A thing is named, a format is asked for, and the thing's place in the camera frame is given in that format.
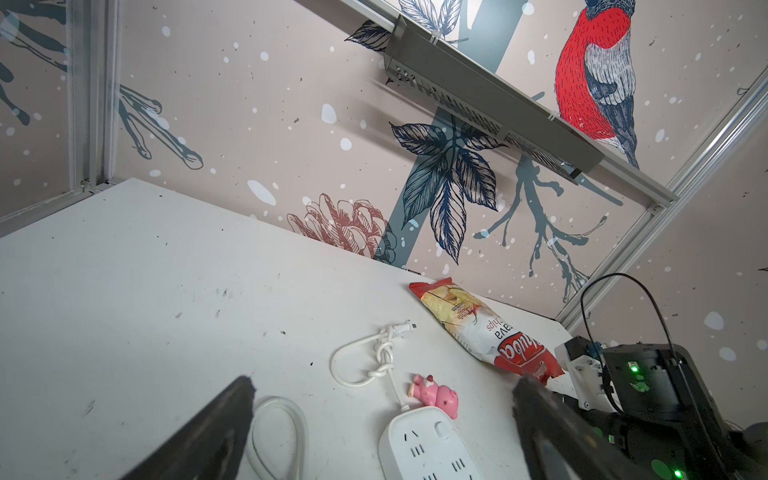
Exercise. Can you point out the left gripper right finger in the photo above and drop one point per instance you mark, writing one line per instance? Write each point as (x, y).
(558, 444)

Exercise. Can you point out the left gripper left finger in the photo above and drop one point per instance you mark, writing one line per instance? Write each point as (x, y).
(210, 445)

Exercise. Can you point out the white square socket cube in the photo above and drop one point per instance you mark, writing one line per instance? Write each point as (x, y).
(424, 444)

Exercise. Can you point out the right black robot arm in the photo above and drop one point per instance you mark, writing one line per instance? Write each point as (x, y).
(657, 391)

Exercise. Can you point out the red white chips bag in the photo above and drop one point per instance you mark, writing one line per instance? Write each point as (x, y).
(483, 333)

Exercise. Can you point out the pink pig toy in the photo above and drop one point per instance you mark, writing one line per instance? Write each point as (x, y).
(430, 393)

